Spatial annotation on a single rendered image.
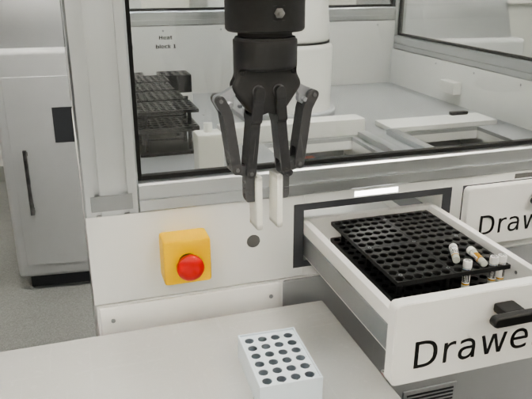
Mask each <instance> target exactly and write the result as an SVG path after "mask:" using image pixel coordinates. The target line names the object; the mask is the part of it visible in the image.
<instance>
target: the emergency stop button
mask: <svg viewBox="0 0 532 399"><path fill-rule="evenodd" d="M203 271H204V264H203V261H202V260H201V258H200V257H199V256H197V255H192V254H190V255H187V256H183V257H182V258H181V259H180V260H179V262H178V263H177V273H178V275H179V276H180V277H181V278H182V279H183V280H186V281H193V280H195V279H198V278H199V277H200V276H201V275H202V274H203Z"/></svg>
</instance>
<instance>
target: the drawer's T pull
mask: <svg viewBox="0 0 532 399"><path fill-rule="evenodd" d="M493 309H494V312H496V313H497V314H495V315H492V316H491V317H490V320H489V323H490V324H491V325H492V326H493V327H494V328H496V329H499V328H504V327H508V326H513V325H520V324H525V323H529V322H532V308H529V309H524V308H523V307H521V306H520V305H519V304H518V303H517V302H515V301H512V300H511V301H506V302H498V303H495V304H494V308H493Z"/></svg>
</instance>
